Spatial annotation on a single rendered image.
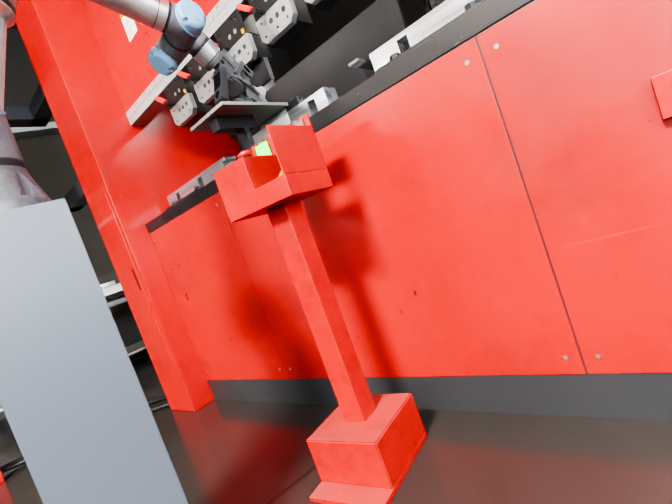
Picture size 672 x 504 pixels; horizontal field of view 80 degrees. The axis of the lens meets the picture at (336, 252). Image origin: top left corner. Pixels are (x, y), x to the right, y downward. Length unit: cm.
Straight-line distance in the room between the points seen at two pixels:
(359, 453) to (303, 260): 44
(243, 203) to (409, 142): 41
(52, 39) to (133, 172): 63
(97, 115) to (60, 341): 148
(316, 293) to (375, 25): 122
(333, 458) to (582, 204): 75
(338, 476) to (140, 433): 45
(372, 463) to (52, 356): 64
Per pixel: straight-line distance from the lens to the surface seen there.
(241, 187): 92
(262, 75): 148
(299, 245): 91
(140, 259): 197
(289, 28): 138
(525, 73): 90
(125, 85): 218
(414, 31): 113
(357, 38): 187
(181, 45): 123
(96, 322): 81
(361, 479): 101
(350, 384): 97
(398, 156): 100
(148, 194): 207
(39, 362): 81
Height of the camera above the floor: 57
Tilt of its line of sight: 3 degrees down
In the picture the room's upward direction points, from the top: 20 degrees counter-clockwise
